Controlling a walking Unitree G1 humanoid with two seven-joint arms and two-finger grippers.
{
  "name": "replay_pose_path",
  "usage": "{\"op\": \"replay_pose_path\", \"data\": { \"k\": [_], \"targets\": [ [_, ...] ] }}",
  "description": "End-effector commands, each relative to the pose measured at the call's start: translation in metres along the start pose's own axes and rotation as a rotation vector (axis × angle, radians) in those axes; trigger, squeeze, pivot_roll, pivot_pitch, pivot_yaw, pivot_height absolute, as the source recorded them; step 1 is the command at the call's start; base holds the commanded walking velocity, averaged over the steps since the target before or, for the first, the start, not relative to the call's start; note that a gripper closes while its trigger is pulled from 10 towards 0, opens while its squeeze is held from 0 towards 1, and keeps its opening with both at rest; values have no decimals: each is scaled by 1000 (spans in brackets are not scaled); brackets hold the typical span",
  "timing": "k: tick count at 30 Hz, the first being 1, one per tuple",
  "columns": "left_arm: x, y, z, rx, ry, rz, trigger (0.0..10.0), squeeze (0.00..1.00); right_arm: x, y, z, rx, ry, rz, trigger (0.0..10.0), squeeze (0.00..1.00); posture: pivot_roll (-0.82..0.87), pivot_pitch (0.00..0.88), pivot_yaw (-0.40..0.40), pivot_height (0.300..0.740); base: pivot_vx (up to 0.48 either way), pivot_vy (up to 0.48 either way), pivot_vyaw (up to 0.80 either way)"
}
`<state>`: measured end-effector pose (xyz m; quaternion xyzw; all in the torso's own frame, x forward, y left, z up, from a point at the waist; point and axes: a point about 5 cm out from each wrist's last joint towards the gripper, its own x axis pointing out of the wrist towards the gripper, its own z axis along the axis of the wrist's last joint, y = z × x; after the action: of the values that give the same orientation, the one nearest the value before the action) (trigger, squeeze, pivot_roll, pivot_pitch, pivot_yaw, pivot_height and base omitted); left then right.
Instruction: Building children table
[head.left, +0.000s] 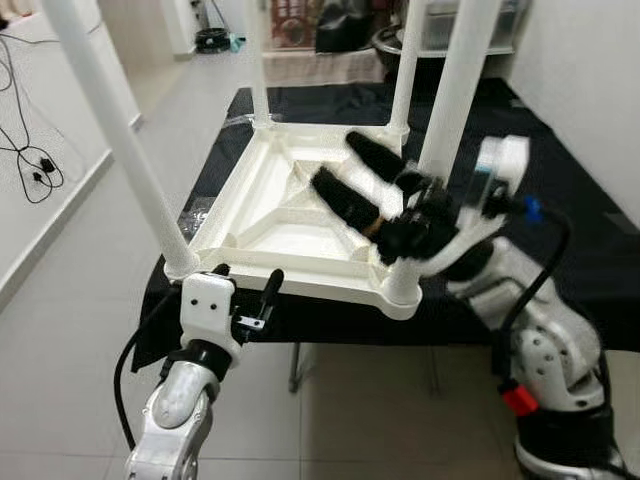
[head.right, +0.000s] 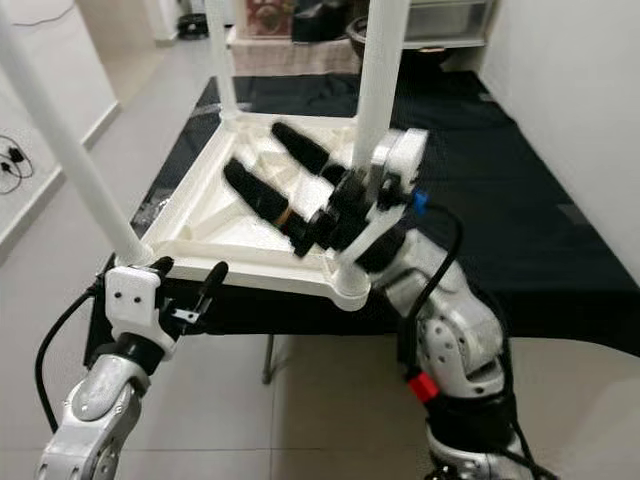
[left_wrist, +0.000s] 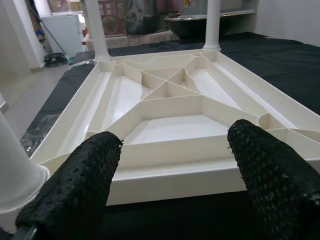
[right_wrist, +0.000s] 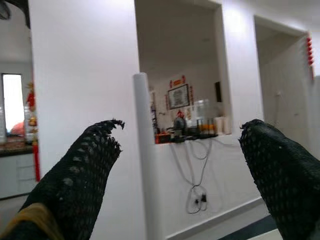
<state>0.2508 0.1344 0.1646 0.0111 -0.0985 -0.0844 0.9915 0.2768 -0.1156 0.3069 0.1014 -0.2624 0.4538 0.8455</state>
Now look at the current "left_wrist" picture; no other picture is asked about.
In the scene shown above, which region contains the black table cloth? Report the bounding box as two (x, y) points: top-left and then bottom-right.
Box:
(0, 31), (320, 240)

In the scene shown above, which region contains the clear tape patch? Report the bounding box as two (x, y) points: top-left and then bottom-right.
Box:
(21, 109), (64, 156)

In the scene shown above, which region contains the grey handled mop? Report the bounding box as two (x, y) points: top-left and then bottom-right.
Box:
(41, 20), (74, 65)

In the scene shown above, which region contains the black plastic bag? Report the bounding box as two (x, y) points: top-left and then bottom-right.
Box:
(124, 0), (171, 36)

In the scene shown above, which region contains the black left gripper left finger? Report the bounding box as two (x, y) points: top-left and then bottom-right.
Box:
(14, 131), (125, 240)

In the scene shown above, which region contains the white cabinet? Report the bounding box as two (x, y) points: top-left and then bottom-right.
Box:
(39, 13), (85, 59)

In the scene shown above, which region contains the white plastic table top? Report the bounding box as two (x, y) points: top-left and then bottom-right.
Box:
(29, 48), (320, 207)

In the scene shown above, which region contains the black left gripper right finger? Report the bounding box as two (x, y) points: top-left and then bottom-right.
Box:
(226, 119), (320, 240)

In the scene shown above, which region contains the black round floor object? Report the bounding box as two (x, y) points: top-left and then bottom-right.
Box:
(43, 52), (69, 67)

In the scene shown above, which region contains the black glossy round object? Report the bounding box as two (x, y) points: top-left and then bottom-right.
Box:
(164, 13), (251, 40)

